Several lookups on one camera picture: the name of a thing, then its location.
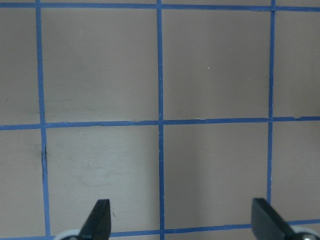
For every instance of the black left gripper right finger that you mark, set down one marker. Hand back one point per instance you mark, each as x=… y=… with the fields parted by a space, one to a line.
x=266 y=223

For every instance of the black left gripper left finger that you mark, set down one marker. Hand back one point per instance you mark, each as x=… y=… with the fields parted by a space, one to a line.
x=98 y=224

